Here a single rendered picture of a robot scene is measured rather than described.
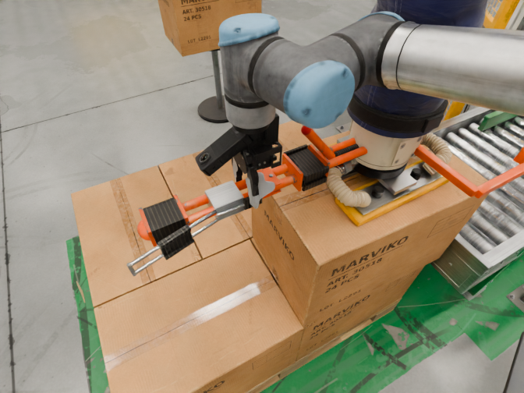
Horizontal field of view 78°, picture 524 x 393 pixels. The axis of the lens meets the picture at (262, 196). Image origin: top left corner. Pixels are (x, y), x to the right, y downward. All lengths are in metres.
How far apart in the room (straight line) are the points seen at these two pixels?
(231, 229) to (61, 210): 1.40
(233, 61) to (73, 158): 2.38
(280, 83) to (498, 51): 0.24
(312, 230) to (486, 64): 0.54
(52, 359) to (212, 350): 0.99
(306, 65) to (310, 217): 0.51
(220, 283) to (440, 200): 0.76
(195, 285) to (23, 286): 1.20
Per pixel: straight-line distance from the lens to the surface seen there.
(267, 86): 0.47
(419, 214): 0.96
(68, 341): 1.94
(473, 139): 2.07
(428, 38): 0.49
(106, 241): 1.44
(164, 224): 0.68
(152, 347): 1.18
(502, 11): 2.01
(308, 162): 0.79
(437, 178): 1.05
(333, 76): 0.43
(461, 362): 1.91
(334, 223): 0.87
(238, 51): 0.51
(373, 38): 0.52
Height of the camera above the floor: 1.62
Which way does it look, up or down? 48 degrees down
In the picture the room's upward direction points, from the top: straight up
